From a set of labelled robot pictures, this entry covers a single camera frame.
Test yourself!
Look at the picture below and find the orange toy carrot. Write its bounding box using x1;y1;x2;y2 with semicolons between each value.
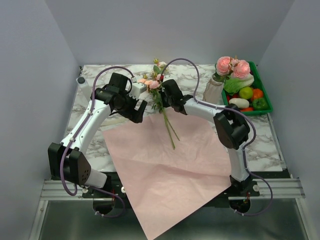
237;107;254;112

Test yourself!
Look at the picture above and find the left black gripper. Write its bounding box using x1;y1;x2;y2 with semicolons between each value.
114;90;147;124

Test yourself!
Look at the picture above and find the purple wrapping paper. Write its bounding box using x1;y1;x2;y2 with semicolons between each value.
103;111;231;240

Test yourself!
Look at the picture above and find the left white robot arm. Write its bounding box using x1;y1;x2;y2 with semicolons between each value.
48;72;147;198

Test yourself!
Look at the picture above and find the toy lettuce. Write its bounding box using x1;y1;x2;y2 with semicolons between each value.
223;74;254;95

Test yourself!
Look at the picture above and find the peach rose stem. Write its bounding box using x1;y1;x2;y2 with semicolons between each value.
138;74;180;150

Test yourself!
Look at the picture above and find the green toy bell pepper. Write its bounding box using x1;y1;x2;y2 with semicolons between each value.
252;97;269;111

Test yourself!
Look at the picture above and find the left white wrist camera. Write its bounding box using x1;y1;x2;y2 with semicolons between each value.
128;82;147;100

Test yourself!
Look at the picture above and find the white toy potato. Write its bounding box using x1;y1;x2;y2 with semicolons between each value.
229;98;250;109

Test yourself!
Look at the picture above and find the beige ribbon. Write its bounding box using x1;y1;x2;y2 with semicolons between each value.
100;117;128;127

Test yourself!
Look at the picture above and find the white ribbed ceramic vase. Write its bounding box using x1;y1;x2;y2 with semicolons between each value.
202;77;224;104

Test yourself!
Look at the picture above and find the green plastic tray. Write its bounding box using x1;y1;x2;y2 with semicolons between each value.
221;61;273;116

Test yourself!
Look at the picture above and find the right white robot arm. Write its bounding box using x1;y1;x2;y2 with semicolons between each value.
161;79;252;196

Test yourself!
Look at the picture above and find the pink rose stem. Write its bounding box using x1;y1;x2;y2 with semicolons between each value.
212;56;251;82

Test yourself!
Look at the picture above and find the white bottle black cap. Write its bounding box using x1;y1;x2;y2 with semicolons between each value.
76;76;93;102

